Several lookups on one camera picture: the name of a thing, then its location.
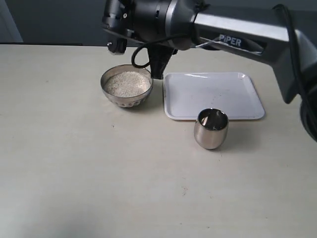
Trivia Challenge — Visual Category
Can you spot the white granular powder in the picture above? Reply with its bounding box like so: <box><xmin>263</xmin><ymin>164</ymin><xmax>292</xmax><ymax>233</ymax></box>
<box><xmin>105</xmin><ymin>71</ymin><xmax>151</xmax><ymax>98</ymax></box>

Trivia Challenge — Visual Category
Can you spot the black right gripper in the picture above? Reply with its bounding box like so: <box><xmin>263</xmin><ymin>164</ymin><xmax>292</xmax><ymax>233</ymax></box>
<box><xmin>102</xmin><ymin>0</ymin><xmax>177</xmax><ymax>79</ymax></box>

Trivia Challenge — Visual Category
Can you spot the white rectangular tray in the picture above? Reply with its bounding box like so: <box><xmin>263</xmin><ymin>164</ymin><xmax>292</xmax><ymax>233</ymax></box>
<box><xmin>163</xmin><ymin>72</ymin><xmax>265</xmax><ymax>120</ymax></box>

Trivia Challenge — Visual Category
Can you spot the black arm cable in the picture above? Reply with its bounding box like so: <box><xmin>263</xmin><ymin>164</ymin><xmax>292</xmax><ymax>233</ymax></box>
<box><xmin>130</xmin><ymin>4</ymin><xmax>206</xmax><ymax>69</ymax></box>

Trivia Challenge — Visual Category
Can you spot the steel bowl of rice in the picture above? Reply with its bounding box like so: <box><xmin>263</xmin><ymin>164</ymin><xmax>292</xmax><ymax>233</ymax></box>
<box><xmin>101</xmin><ymin>64</ymin><xmax>153</xmax><ymax>108</ymax></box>

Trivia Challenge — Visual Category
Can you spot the shiny steel cup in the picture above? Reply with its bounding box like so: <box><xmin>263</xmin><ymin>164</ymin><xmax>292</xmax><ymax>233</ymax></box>
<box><xmin>194</xmin><ymin>108</ymin><xmax>229</xmax><ymax>150</ymax></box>

